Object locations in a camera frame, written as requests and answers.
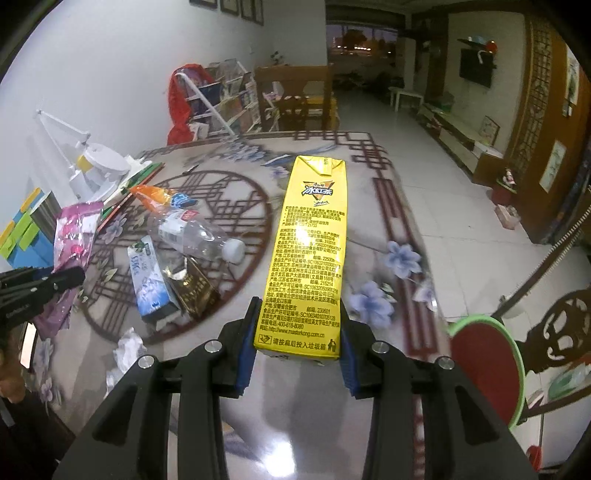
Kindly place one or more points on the short hanging scroll picture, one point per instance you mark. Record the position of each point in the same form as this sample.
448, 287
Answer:
552, 166

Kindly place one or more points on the blue white packet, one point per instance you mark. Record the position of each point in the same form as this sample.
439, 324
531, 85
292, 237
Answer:
150, 286

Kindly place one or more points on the stack of thin books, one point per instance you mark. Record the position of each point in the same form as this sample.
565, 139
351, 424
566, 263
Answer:
138, 182

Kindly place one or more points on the white standing air conditioner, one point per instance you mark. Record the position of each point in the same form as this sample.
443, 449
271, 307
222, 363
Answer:
402, 60

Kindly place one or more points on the small framed picture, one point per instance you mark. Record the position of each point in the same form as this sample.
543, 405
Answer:
489, 129

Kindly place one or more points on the small white table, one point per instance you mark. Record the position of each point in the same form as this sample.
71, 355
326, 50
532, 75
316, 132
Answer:
406, 92

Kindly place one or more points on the yellow seat cushion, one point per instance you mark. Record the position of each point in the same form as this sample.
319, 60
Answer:
323, 104

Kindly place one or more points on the blue box with green tabs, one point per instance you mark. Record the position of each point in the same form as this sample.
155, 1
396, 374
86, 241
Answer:
21, 240

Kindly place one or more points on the wall shelf with items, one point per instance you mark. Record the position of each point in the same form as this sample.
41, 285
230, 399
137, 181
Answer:
478, 44

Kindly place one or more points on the green plastic container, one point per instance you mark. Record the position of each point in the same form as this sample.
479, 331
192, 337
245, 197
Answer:
568, 385

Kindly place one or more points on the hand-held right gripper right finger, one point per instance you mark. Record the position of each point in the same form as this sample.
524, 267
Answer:
348, 364

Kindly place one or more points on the white book rack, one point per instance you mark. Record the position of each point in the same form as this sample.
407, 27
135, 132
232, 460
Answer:
231, 97

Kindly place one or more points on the carved wooden chair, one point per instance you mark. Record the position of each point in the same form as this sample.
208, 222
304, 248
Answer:
572, 318

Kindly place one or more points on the red cloth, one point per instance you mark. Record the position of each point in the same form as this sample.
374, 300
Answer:
180, 101

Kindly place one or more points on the plain wooden chair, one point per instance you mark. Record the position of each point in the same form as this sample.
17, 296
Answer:
291, 78

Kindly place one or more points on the black pen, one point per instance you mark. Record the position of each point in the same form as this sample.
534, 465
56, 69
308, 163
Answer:
191, 170

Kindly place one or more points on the window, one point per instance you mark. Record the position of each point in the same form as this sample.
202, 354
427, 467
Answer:
360, 39

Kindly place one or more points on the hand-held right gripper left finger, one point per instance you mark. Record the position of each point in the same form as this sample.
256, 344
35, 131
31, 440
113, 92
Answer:
244, 364

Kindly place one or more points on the tissue box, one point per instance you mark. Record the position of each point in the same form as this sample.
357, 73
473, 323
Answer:
507, 217

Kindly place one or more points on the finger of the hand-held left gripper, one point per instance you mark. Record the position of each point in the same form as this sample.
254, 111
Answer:
23, 277
60, 281

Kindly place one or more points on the yellow tea carton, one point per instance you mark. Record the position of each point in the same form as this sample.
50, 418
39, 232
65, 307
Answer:
304, 258

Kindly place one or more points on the orange snack wrapper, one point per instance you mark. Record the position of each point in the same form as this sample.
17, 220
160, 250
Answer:
152, 196

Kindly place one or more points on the framed wall picture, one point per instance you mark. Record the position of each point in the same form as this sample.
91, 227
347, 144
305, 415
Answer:
259, 11
247, 8
203, 2
229, 5

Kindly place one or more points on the white tissue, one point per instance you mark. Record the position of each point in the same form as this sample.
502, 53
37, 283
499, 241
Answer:
127, 350

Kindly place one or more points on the wooden lattice partition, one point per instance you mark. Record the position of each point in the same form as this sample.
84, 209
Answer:
535, 92

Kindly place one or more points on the brown gold packet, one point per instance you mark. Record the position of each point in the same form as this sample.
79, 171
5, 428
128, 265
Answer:
194, 290

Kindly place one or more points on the low television cabinet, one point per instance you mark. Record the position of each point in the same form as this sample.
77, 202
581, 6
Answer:
457, 134

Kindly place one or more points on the red bin with green rim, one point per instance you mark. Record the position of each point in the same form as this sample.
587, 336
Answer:
485, 364

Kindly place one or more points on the white desk lamp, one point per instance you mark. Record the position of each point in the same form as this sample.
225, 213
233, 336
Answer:
104, 161

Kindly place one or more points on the wall television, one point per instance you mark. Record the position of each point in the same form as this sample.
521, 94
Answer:
475, 67

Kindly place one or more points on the grey striped box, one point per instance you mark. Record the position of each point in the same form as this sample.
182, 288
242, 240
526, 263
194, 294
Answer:
45, 212

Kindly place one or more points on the tall hanging scroll picture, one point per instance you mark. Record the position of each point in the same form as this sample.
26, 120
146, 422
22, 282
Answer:
572, 81

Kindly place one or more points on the clear plastic bottle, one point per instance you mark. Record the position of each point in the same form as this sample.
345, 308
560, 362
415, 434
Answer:
194, 237

